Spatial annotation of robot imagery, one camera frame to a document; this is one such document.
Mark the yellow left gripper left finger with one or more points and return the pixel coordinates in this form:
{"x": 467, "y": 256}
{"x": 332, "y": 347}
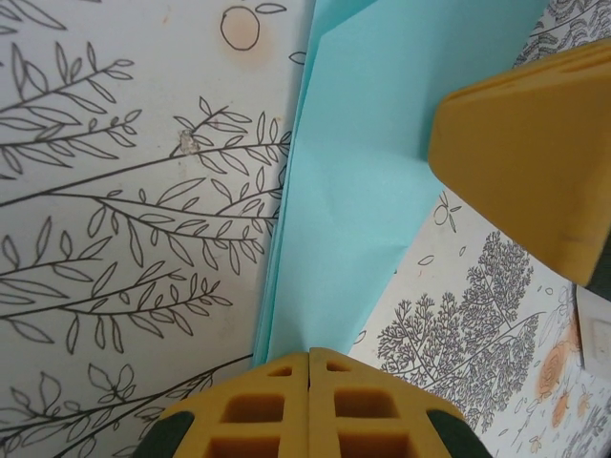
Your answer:
{"x": 267, "y": 410}

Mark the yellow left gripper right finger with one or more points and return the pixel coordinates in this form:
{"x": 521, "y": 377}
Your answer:
{"x": 363, "y": 415}

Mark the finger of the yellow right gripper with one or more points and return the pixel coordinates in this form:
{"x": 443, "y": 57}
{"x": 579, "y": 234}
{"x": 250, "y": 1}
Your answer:
{"x": 525, "y": 167}
{"x": 582, "y": 52}

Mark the light blue cloth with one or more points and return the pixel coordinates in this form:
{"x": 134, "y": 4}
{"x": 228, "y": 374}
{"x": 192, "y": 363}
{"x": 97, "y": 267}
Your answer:
{"x": 358, "y": 167}

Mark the white digital timer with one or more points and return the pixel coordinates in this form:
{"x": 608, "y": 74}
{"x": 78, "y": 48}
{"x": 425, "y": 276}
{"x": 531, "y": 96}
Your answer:
{"x": 596, "y": 334}

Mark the floral printed tablecloth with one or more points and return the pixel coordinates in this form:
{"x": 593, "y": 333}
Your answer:
{"x": 119, "y": 214}

